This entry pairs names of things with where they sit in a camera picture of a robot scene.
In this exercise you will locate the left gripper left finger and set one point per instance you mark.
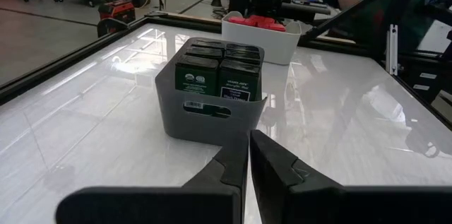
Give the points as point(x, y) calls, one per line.
point(233, 171)

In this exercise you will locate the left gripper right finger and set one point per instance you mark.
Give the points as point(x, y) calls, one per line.
point(272, 174)

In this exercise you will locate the red lid spice tin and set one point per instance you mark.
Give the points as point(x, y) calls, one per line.
point(261, 19)
point(277, 27)
point(236, 20)

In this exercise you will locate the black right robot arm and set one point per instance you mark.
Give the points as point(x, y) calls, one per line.
point(303, 8)

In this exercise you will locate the dark grey plastic bin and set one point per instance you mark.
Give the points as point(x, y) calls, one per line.
point(212, 128)

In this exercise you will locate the white plastic bin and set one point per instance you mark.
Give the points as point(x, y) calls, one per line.
point(261, 45)

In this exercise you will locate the red black tool case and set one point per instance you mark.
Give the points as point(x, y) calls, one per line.
point(116, 8)

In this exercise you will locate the white metal bracket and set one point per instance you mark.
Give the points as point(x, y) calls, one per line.
point(392, 49)

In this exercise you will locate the black frame clamp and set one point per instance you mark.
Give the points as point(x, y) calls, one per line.
point(109, 28)

